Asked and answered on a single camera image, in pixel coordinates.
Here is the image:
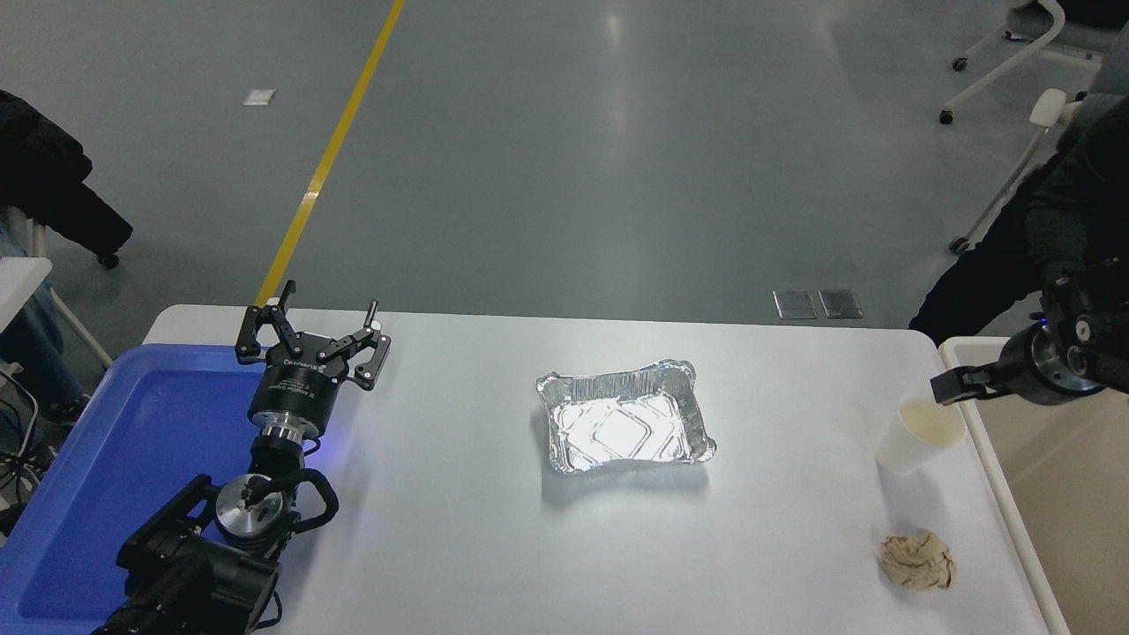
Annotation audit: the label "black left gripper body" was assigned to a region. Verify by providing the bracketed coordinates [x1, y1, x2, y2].
[248, 349, 352, 434]

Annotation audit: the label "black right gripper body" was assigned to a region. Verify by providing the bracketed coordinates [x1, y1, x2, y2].
[999, 323, 1072, 407]

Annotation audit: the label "white paper cup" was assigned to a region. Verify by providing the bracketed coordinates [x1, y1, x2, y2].
[875, 392, 969, 478]

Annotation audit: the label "person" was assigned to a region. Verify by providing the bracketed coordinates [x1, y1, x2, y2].
[908, 88, 1129, 347]
[0, 225, 91, 430]

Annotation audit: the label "large pale bin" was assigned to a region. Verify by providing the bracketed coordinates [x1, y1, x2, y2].
[938, 335, 1129, 635]

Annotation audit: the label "metal floor plate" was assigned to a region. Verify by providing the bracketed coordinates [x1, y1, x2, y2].
[819, 288, 864, 320]
[774, 289, 819, 321]

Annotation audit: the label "blue plastic tray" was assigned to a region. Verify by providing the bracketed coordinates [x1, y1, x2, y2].
[0, 342, 347, 623]

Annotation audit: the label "crumpled tan paper ball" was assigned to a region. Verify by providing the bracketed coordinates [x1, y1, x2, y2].
[879, 527, 959, 594]

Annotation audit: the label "white office chair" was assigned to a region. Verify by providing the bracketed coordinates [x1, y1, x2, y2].
[938, 0, 1129, 125]
[948, 22, 1129, 257]

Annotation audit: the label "silver foil tray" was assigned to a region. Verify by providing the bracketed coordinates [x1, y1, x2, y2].
[535, 358, 718, 476]

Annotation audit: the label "small white table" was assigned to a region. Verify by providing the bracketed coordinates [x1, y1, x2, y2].
[0, 256, 116, 371]

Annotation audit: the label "black jacket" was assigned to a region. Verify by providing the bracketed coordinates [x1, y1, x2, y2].
[0, 88, 135, 261]

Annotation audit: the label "black cables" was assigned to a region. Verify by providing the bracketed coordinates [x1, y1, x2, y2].
[0, 366, 43, 499]

